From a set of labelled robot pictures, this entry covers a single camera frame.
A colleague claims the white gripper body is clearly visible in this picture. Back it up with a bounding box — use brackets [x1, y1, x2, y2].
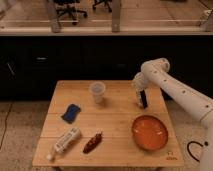
[132, 72, 148, 107]

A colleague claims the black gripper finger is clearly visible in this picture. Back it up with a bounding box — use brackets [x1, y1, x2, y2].
[140, 90, 148, 109]

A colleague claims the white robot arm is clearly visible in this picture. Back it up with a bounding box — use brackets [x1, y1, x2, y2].
[132, 58, 213, 171]

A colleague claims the blue eraser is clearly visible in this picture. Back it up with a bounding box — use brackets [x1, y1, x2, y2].
[61, 104, 81, 123]

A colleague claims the clear plastic cup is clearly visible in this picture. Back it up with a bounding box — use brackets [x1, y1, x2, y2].
[89, 81, 106, 103]

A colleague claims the wooden table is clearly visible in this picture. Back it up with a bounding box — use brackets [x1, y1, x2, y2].
[33, 81, 184, 167]

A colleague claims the dark red chili pepper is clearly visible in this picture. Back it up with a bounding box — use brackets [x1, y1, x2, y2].
[83, 133, 102, 154]

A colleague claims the black office chair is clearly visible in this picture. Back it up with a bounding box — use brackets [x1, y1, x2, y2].
[53, 0, 88, 25]
[91, 0, 114, 14]

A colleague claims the white tube bottle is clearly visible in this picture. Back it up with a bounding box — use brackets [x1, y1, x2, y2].
[46, 127, 81, 161]

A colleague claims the black cable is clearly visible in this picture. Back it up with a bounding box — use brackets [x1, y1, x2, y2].
[186, 140, 209, 163]

